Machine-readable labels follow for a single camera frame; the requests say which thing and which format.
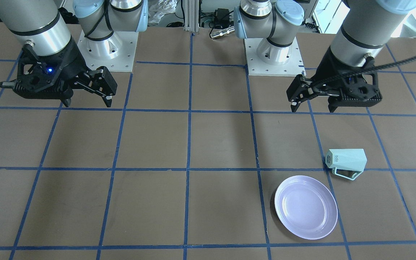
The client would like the aluminium frame post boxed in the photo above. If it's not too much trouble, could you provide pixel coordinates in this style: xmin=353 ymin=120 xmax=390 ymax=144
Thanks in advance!
xmin=181 ymin=0 xmax=201 ymax=34

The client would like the black power adapter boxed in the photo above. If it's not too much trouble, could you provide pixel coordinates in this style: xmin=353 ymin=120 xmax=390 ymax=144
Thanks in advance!
xmin=213 ymin=8 xmax=230 ymax=23

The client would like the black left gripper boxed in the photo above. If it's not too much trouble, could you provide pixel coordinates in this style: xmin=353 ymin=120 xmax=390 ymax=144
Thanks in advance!
xmin=287 ymin=49 xmax=382 ymax=113

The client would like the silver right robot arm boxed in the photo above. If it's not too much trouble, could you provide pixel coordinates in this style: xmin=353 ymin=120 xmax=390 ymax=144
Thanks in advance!
xmin=0 ymin=0 xmax=148 ymax=108

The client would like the lavender round plate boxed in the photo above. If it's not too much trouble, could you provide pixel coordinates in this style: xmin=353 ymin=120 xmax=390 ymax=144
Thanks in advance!
xmin=273 ymin=175 xmax=338 ymax=240

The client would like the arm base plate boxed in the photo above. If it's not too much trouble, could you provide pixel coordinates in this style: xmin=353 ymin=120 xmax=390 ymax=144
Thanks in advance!
xmin=244 ymin=38 xmax=307 ymax=77
xmin=77 ymin=32 xmax=139 ymax=73

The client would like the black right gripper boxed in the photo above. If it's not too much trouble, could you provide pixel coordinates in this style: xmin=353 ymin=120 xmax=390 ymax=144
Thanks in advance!
xmin=13 ymin=38 xmax=118 ymax=108

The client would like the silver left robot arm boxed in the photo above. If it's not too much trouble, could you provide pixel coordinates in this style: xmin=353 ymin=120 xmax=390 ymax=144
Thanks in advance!
xmin=233 ymin=0 xmax=416 ymax=112

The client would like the mint green faceted cup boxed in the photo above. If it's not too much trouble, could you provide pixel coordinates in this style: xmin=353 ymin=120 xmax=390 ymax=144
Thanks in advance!
xmin=325 ymin=149 xmax=368 ymax=181

